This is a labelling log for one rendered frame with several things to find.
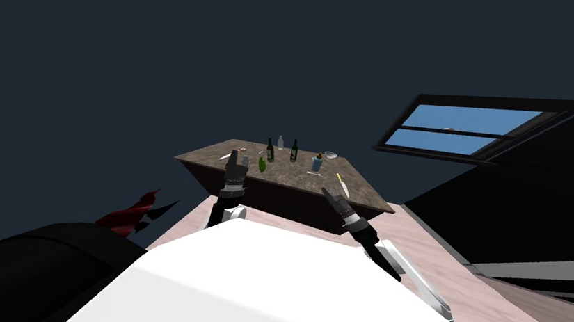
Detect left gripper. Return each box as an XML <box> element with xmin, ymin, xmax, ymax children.
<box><xmin>222</xmin><ymin>148</ymin><xmax>252</xmax><ymax>190</ymax></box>

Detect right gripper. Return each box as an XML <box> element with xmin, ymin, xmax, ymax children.
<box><xmin>317</xmin><ymin>186</ymin><xmax>355</xmax><ymax>220</ymax></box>

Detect blue soap bottle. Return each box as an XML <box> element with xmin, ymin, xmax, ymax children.
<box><xmin>305</xmin><ymin>151</ymin><xmax>326</xmax><ymax>178</ymax></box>

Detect brown stone-top table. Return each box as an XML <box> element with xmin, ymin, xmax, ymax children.
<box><xmin>166</xmin><ymin>131</ymin><xmax>404</xmax><ymax>244</ymax></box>

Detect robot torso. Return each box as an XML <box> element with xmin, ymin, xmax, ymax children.
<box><xmin>57</xmin><ymin>195</ymin><xmax>560</xmax><ymax>322</ymax></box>

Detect red and black plant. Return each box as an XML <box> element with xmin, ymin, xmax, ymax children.
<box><xmin>92</xmin><ymin>179</ymin><xmax>183</xmax><ymax>245</ymax></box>

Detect black-framed window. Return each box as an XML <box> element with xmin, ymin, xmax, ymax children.
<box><xmin>372</xmin><ymin>72</ymin><xmax>574</xmax><ymax>180</ymax></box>

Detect yellow-handled knife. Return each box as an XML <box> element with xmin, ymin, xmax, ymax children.
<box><xmin>332</xmin><ymin>172</ymin><xmax>354</xmax><ymax>200</ymax></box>

